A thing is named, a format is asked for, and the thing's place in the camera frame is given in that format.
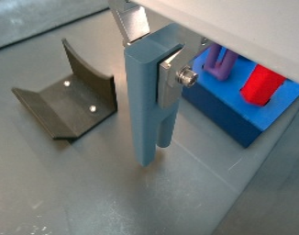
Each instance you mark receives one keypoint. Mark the blue-grey gripper right finger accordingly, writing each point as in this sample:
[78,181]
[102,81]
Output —
[167,118]

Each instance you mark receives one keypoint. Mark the blue-grey gripper left finger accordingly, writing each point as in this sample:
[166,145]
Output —
[143,56]

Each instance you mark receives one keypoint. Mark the blue shape sorter board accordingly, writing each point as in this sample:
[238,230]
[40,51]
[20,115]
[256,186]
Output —
[219,100]

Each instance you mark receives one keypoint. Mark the purple pentagon peg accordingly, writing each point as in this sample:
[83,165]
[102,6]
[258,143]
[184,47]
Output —
[219,68]

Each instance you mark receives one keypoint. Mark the black curved cradle stand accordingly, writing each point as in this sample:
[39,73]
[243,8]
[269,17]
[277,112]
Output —
[75,104]

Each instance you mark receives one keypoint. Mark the red hexagonal peg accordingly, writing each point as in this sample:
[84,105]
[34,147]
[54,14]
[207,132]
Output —
[260,86]

